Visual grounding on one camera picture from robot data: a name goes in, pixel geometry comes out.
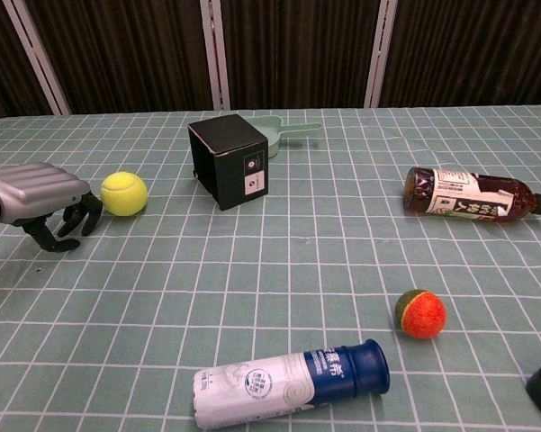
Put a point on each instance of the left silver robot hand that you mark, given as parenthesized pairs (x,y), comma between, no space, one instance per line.
(36,191)

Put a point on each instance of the yellow tennis ball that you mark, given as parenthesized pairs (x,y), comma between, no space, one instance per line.
(123,193)

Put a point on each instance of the black cardboard box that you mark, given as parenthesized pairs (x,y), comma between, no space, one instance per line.
(234,171)

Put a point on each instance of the orange and green ball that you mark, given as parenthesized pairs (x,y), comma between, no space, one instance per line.
(425,317)

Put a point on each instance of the dark pleated curtain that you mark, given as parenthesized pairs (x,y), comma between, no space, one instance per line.
(130,49)

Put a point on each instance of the green checked tablecloth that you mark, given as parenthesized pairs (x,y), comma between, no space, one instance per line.
(207,292)

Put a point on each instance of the brown tea bottle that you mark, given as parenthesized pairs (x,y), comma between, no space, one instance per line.
(459,193)

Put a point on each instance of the light green plastic scoop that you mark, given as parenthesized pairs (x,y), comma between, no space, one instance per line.
(273,135)

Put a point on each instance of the white bottle with blue cap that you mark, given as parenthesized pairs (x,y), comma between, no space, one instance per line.
(270,384)

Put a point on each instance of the white frame post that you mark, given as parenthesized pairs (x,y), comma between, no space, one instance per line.
(215,54)
(38,58)
(380,54)

